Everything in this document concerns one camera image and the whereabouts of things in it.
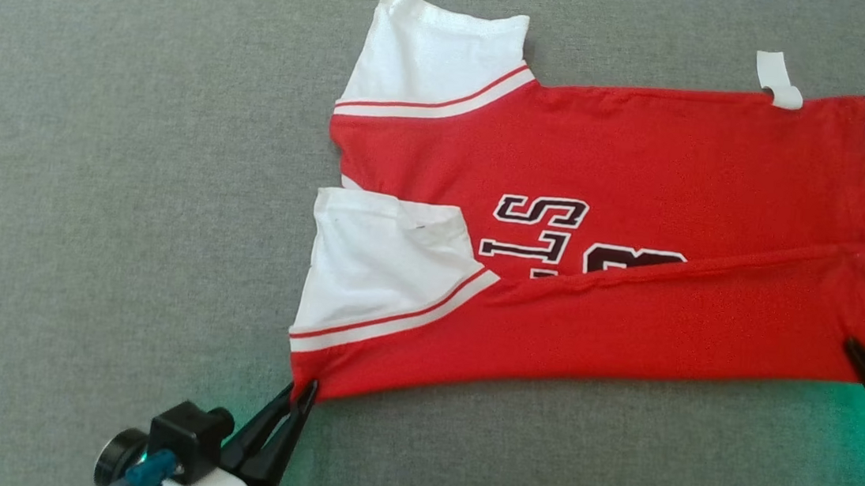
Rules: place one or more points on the red and white t-shirt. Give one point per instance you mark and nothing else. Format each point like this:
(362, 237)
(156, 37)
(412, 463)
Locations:
(647, 160)

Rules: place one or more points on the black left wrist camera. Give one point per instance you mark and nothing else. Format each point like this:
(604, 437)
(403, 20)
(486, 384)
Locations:
(176, 437)

